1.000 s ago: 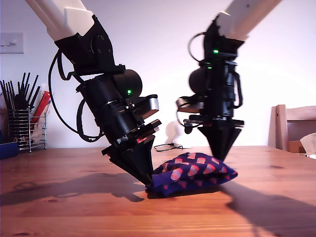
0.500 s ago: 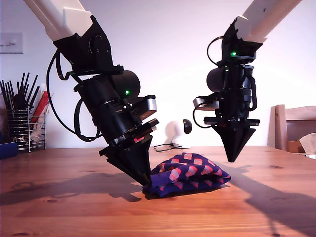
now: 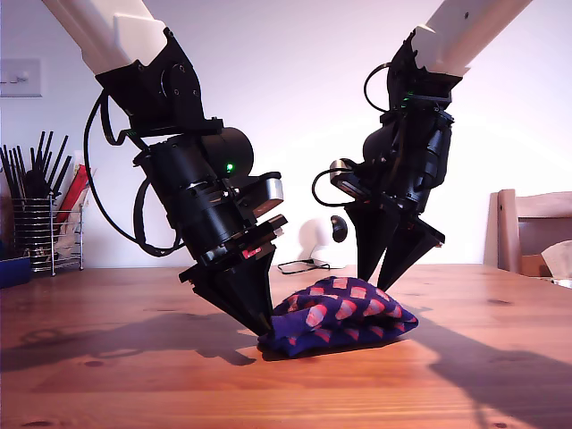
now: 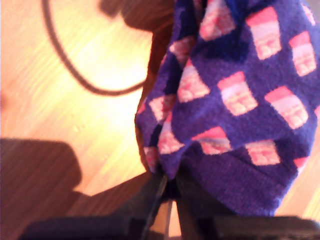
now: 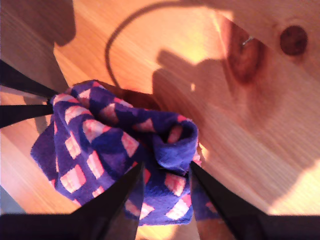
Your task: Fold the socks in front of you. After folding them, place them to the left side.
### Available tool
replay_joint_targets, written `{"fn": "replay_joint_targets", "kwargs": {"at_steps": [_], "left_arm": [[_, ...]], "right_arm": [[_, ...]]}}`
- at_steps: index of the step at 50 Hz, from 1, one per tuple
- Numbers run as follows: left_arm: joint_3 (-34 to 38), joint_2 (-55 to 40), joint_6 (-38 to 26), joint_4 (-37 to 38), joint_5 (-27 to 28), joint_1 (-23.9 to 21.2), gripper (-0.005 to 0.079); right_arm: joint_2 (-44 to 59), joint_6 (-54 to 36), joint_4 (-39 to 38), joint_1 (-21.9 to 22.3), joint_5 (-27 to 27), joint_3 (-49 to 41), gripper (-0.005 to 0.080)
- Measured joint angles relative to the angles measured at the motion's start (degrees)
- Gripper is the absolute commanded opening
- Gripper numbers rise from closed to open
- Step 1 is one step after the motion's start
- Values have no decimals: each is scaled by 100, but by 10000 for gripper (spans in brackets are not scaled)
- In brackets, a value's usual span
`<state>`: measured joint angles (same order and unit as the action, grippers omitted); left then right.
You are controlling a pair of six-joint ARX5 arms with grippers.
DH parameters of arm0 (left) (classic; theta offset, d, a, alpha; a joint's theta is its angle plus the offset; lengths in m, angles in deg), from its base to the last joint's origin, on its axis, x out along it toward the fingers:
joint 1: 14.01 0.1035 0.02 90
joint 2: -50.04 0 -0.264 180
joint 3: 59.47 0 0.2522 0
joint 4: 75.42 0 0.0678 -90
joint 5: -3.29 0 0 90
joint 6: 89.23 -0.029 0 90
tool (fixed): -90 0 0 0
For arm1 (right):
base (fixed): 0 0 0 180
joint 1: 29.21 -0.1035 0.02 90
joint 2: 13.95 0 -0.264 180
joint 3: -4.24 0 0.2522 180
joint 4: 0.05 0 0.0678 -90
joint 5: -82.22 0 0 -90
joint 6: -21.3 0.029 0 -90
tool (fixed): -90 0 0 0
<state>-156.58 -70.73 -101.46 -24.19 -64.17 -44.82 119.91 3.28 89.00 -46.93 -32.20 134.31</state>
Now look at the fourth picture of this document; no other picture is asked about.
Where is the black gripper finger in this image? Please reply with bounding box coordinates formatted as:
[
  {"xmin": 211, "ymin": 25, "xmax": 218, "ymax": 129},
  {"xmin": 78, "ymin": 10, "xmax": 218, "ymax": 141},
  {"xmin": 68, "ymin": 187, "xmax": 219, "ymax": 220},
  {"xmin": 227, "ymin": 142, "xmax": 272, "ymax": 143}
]
[
  {"xmin": 109, "ymin": 171, "xmax": 168, "ymax": 240},
  {"xmin": 174, "ymin": 178, "xmax": 237, "ymax": 240}
]

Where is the navy sock with pink pattern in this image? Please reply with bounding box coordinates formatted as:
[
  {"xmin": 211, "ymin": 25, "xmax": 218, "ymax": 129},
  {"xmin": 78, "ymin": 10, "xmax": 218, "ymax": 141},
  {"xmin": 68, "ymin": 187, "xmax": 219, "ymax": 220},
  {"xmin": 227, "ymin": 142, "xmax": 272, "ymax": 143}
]
[{"xmin": 134, "ymin": 0, "xmax": 320, "ymax": 218}]

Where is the thin black power cable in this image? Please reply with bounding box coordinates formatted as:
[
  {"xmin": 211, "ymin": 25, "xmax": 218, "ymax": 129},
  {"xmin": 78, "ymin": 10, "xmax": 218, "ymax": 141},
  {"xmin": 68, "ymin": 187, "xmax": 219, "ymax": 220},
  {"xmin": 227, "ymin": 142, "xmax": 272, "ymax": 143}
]
[{"xmin": 41, "ymin": 0, "xmax": 151, "ymax": 97}]

